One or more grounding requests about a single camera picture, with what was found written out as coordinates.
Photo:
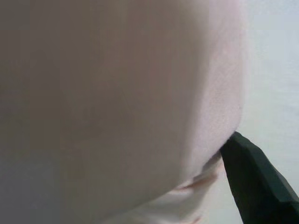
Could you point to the pink floral pillow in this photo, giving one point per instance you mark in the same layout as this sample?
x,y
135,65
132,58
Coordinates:
x,y
116,93

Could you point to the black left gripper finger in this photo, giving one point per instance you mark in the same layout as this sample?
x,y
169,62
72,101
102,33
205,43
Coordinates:
x,y
257,186

